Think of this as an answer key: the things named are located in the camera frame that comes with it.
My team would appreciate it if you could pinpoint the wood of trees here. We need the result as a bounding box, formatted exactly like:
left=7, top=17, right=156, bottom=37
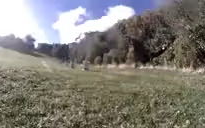
left=0, top=0, right=205, bottom=73

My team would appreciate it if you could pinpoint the grass field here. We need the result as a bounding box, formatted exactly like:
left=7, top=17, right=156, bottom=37
left=0, top=44, right=205, bottom=128

